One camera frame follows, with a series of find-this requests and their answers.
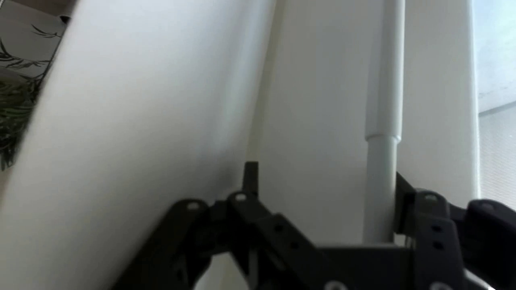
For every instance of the white framed glass door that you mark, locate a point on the white framed glass door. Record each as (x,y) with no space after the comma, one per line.
(497,106)

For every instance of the green palm plant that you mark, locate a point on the green palm plant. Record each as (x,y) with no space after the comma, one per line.
(16,112)

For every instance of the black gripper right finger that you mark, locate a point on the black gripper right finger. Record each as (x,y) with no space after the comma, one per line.
(429,225)

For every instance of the white curtain wand pole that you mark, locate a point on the white curtain wand pole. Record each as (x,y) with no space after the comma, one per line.
(384,106)

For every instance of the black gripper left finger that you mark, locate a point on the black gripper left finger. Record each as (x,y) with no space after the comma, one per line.
(250,178)

